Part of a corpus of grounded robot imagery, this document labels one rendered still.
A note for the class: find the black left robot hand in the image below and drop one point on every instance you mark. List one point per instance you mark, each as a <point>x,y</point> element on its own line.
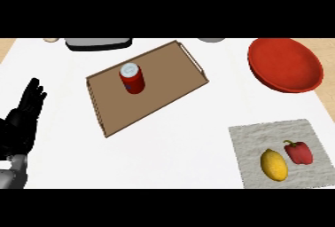
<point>23,118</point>

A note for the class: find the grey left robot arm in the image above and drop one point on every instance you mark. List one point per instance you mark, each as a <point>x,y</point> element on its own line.
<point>14,173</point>

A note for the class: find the grey placemat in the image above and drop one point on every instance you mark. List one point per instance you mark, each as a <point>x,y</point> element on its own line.
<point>280,139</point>

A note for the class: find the yellow lemon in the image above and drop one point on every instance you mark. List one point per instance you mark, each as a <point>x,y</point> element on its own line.
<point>274,165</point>

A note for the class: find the red bowl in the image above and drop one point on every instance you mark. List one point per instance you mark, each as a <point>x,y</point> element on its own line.
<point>285,65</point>

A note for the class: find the small beige object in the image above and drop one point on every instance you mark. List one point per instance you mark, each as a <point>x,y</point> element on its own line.
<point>51,39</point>

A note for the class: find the red can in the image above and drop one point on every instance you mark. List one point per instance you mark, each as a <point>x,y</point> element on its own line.
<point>132,79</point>

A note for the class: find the brown wooden tray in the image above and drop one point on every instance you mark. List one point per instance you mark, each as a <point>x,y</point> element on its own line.
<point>148,88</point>

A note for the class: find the black and grey appliance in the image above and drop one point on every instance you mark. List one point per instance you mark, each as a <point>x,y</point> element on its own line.
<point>98,43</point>

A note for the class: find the grey round object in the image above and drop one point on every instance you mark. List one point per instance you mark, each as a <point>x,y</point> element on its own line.
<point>212,39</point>

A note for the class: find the red bell pepper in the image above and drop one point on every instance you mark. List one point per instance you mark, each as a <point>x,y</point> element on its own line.
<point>299,152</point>

